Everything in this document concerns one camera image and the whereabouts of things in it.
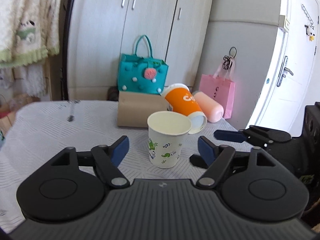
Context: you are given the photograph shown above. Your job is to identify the brown cylindrical cup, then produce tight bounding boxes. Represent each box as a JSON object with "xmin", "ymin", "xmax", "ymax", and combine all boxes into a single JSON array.
[{"xmin": 117, "ymin": 91, "xmax": 168, "ymax": 128}]

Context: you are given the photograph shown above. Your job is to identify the silver door handle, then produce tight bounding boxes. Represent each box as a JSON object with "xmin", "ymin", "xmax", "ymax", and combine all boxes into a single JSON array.
[{"xmin": 276, "ymin": 56, "xmax": 293, "ymax": 87}]

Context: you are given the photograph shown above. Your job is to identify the white green fluffy pajama top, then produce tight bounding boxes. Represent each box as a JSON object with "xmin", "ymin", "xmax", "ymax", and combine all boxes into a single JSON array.
[{"xmin": 0, "ymin": 0, "xmax": 63, "ymax": 68}]

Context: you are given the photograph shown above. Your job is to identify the white patterned tablecloth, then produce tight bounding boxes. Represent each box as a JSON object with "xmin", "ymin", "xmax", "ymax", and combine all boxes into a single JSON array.
[{"xmin": 0, "ymin": 100, "xmax": 253, "ymax": 234}]

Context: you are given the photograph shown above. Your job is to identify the white paper cup green leaves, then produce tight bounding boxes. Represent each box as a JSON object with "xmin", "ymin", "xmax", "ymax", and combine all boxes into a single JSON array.
[{"xmin": 147, "ymin": 111, "xmax": 192, "ymax": 168}]

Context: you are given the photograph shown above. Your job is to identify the black cord on hook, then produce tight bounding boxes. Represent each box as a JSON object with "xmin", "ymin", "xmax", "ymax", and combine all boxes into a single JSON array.
[{"xmin": 222, "ymin": 46, "xmax": 238, "ymax": 71}]

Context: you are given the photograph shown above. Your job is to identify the pink paper gift bag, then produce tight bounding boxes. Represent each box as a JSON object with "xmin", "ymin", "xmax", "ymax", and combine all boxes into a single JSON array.
[{"xmin": 199, "ymin": 59, "xmax": 235, "ymax": 119}]

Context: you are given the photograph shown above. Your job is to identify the grey three-door wardrobe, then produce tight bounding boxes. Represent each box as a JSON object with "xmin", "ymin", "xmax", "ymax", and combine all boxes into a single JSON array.
[{"xmin": 67, "ymin": 0, "xmax": 213, "ymax": 100}]

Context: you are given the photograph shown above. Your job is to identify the panda key charm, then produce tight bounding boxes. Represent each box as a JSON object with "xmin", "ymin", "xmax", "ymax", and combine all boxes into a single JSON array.
[{"xmin": 305, "ymin": 25, "xmax": 315, "ymax": 41}]

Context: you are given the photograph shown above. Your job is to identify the teal felt handbag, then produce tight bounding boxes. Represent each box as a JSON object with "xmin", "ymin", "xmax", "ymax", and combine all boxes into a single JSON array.
[{"xmin": 117, "ymin": 35, "xmax": 169, "ymax": 94}]

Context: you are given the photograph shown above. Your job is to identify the orange white cup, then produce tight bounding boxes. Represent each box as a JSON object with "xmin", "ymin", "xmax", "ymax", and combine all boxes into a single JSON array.
[{"xmin": 161, "ymin": 83, "xmax": 207, "ymax": 134}]

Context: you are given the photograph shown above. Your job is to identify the pink cup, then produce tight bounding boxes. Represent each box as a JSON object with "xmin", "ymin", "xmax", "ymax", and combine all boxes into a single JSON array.
[{"xmin": 193, "ymin": 91, "xmax": 224, "ymax": 123}]

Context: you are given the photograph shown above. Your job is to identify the black clothes rack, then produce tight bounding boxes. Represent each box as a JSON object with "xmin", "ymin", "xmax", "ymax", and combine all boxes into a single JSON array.
[{"xmin": 60, "ymin": 0, "xmax": 74, "ymax": 101}]

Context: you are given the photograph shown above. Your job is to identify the white door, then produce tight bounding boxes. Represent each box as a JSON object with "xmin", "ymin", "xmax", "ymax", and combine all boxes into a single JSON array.
[{"xmin": 248, "ymin": 0, "xmax": 318, "ymax": 132}]

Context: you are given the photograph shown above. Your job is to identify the brown paper shopping bag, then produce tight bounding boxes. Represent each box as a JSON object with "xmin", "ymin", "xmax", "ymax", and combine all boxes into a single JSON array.
[{"xmin": 1, "ymin": 94, "xmax": 34, "ymax": 134}]

